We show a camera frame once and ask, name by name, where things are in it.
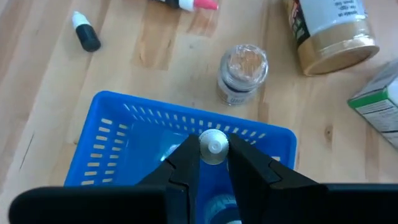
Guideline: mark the red food colouring bottle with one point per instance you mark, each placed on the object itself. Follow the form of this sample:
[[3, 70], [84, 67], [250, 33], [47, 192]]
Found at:
[[199, 3]]

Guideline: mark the green food colouring dropper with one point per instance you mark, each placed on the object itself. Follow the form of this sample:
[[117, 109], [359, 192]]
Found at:
[[214, 146]]

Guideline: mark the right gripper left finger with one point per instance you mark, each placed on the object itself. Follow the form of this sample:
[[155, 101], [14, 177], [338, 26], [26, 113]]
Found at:
[[124, 205]]

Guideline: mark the blue plastic basket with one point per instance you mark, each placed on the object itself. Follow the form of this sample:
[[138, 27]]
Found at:
[[140, 161]]

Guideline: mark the Apple Jacks cereal box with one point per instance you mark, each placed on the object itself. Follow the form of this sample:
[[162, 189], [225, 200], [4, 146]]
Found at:
[[379, 105]]

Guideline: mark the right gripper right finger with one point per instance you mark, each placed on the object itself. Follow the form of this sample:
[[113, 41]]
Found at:
[[280, 202]]

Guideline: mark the black food colouring dropper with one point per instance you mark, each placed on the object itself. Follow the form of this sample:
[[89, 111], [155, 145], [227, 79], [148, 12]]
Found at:
[[88, 39]]

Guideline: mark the small glass spice jar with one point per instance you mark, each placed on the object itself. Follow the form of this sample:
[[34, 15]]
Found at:
[[242, 74]]

